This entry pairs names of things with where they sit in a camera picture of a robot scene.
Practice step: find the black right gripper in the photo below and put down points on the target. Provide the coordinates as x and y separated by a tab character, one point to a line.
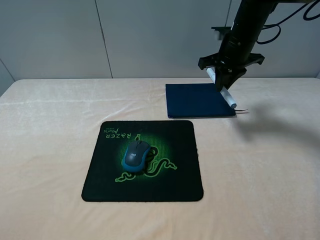
234	54

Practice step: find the white marker pen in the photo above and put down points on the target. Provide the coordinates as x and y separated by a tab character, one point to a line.
224	92

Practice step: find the blue and grey computer mouse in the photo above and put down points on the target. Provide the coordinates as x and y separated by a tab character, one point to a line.
135	156

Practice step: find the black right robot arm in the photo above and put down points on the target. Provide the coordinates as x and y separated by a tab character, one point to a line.
253	14

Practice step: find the dark blue notebook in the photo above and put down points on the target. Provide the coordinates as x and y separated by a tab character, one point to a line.
197	100

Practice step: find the black green snake mouse pad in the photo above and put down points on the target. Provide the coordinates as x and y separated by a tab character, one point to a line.
171	174

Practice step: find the beige table cloth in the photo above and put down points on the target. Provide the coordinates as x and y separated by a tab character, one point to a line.
260	170

